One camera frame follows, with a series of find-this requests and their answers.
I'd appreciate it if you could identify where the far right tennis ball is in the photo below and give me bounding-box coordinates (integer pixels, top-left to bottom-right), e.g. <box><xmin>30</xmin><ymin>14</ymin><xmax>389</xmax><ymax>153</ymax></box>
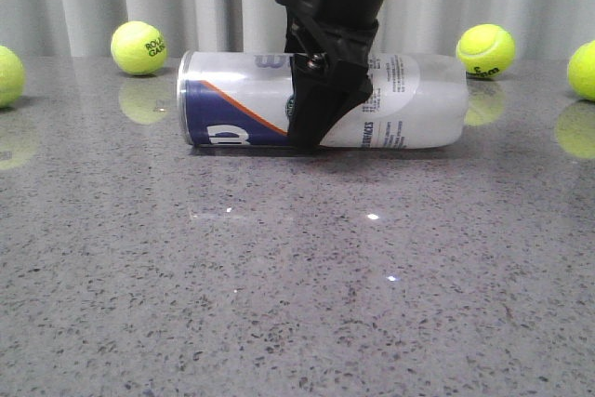
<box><xmin>567</xmin><ymin>41</ymin><xmax>595</xmax><ymax>101</ymax></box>

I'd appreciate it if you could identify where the Roland Garros tennis ball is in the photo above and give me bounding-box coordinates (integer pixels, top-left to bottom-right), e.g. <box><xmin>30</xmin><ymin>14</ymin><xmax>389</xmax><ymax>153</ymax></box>
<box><xmin>111</xmin><ymin>20</ymin><xmax>168</xmax><ymax>75</ymax></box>

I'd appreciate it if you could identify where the far left tennis ball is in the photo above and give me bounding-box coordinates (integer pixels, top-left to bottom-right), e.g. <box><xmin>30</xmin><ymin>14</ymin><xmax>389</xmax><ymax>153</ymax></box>
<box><xmin>0</xmin><ymin>46</ymin><xmax>25</xmax><ymax>109</ymax></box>

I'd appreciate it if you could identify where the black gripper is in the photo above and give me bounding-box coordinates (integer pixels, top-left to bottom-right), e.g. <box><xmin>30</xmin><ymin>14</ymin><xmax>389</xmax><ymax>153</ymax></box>
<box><xmin>275</xmin><ymin>0</ymin><xmax>384</xmax><ymax>149</ymax></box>

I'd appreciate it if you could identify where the clear Wilson tennis can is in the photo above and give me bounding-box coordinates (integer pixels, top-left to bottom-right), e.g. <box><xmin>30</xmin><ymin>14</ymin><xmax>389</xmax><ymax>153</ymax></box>
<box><xmin>177</xmin><ymin>51</ymin><xmax>469</xmax><ymax>149</ymax></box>

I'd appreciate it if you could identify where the Wilson printed tennis ball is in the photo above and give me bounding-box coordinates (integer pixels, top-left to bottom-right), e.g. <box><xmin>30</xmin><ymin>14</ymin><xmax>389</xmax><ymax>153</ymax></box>
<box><xmin>456</xmin><ymin>24</ymin><xmax>516</xmax><ymax>78</ymax></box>

